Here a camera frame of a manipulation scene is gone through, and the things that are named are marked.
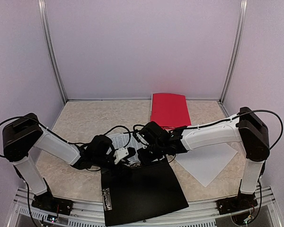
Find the red file folder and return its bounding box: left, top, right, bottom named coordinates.
left=150, top=93, right=191, bottom=129

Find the white paper sheet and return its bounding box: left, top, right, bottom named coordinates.
left=176, top=143, right=237, bottom=187

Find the black book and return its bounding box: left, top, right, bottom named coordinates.
left=101, top=161, right=188, bottom=226

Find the printed text paper sheet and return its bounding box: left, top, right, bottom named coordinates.
left=108, top=133, right=144, bottom=165

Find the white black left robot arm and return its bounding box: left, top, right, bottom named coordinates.
left=2, top=113, right=135, bottom=210

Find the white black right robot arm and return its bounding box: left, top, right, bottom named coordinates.
left=137, top=107, right=270, bottom=210

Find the black folder centre clip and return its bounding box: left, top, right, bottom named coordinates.
left=125, top=161, right=141, bottom=168

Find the black folder edge clip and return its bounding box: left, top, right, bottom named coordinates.
left=102, top=188, right=112, bottom=211

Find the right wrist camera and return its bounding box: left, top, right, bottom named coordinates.
left=133, top=131, right=149, bottom=147

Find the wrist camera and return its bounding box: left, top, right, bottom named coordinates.
left=133, top=131, right=149, bottom=147
left=113, top=147, right=136, bottom=165

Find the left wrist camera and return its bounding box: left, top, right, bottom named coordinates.
left=113, top=147, right=136, bottom=165

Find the right camera cable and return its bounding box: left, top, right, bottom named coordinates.
left=132, top=124, right=178, bottom=164

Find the aluminium front rail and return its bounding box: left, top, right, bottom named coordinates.
left=7, top=185, right=282, bottom=227

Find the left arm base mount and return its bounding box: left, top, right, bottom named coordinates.
left=32, top=196, right=74, bottom=216

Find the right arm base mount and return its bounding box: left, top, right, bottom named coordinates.
left=216, top=195, right=258, bottom=215

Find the left aluminium corner post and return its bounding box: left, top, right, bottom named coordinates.
left=38, top=0, right=68, bottom=105

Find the aluminium corner post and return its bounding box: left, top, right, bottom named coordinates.
left=38, top=0, right=68, bottom=105
left=219, top=0, right=248, bottom=104

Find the right aluminium corner post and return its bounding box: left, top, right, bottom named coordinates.
left=219, top=0, right=248, bottom=104

